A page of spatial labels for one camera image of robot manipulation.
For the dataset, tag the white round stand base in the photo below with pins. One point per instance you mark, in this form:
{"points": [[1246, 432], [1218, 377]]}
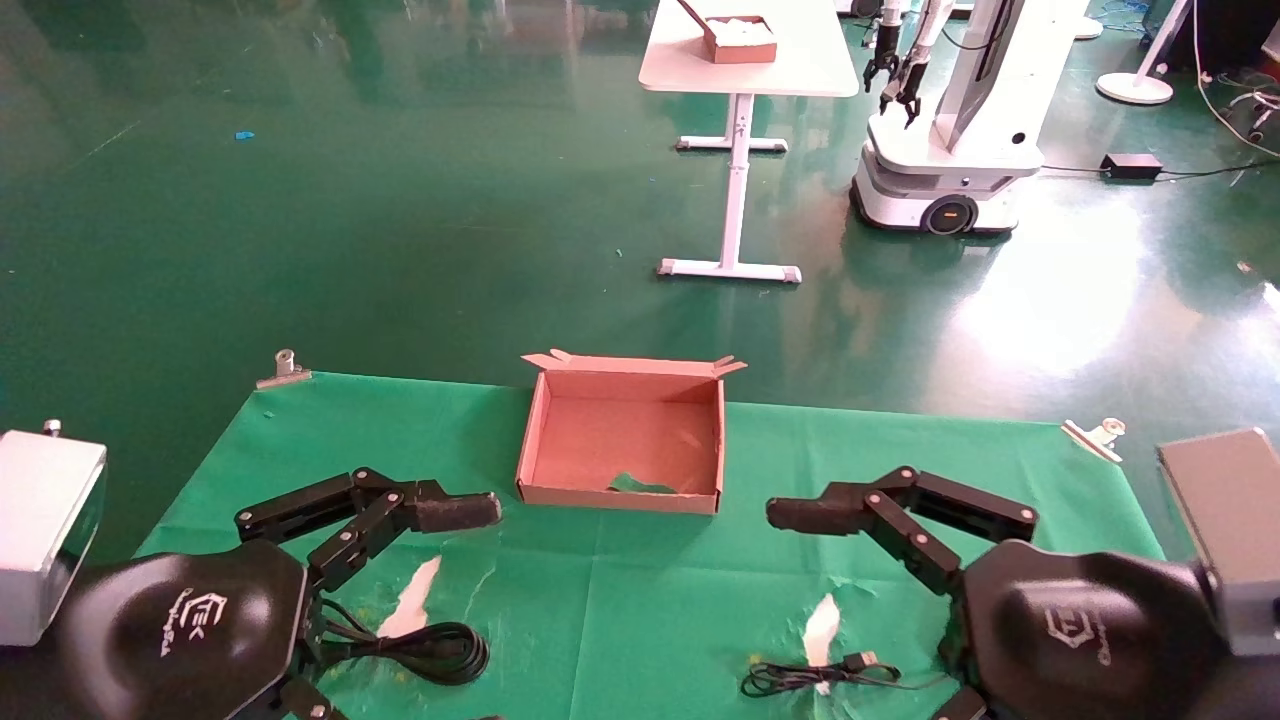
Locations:
{"points": [[1135, 88]]}

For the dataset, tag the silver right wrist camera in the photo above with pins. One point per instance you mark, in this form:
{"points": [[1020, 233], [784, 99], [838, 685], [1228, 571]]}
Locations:
{"points": [[1230, 530]]}

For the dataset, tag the silver table clip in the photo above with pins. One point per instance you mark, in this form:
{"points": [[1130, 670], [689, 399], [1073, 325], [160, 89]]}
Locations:
{"points": [[1095, 438], [284, 370]]}

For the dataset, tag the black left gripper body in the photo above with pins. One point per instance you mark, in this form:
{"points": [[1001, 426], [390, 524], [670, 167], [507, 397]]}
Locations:
{"points": [[180, 640]]}

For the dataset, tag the open brown cardboard box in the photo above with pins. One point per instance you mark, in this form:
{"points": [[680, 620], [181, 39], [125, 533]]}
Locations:
{"points": [[625, 445]]}

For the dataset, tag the white background table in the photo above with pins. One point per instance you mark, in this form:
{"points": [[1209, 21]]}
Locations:
{"points": [[745, 60]]}

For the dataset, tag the small brown cardboard box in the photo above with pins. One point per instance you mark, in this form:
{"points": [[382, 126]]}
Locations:
{"points": [[740, 45]]}

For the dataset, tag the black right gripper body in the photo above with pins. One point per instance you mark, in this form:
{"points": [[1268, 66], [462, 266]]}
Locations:
{"points": [[1090, 630]]}

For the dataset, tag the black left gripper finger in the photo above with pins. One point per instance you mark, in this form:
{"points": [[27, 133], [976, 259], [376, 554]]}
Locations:
{"points": [[440, 510], [308, 706]]}

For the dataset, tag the black power brick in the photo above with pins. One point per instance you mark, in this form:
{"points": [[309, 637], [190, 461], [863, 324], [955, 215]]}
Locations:
{"points": [[1132, 165]]}

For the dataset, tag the white wheeled background robot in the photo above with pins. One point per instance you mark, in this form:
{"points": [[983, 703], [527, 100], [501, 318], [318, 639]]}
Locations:
{"points": [[960, 150]]}

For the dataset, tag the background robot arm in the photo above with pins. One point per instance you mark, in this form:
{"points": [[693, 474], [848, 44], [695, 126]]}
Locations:
{"points": [[908, 85], [882, 60]]}

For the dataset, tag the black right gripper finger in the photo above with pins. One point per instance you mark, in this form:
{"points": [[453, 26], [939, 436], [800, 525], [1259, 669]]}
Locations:
{"points": [[965, 708], [820, 512]]}

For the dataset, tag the green table cloth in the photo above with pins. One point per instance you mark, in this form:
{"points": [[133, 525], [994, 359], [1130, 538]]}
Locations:
{"points": [[640, 600]]}

